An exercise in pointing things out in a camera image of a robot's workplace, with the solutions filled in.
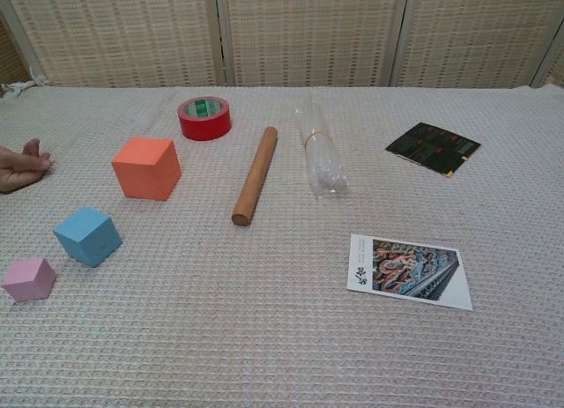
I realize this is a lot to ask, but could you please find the person's bare hand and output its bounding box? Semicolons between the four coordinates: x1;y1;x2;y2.
0;137;56;194

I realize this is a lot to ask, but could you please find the medium blue foam cube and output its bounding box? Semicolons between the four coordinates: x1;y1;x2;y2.
52;205;122;268

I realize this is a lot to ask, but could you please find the small pink foam cube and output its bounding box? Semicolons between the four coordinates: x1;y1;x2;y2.
0;256;58;304

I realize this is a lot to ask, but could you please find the large orange foam cube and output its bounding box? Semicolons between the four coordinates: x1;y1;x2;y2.
110;137;182;203

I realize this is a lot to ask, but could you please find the woven bamboo screen panel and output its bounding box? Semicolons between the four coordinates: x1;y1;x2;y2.
531;37;564;90
0;0;233;88
215;0;413;90
0;11;34;88
390;0;564;90

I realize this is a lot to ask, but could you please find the red tape roll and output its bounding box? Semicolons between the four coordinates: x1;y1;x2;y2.
176;96;233;141

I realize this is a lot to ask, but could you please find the wooden rolling pin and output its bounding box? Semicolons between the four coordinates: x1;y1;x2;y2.
231;126;279;227

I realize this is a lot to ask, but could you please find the beige woven tablecloth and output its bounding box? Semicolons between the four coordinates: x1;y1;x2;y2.
0;68;564;408

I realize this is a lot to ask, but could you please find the postcard with dragon picture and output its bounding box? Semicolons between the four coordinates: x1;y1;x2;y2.
345;233;474;312

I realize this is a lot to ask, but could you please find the black printed leaflet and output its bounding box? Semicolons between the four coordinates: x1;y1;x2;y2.
384;122;482;180

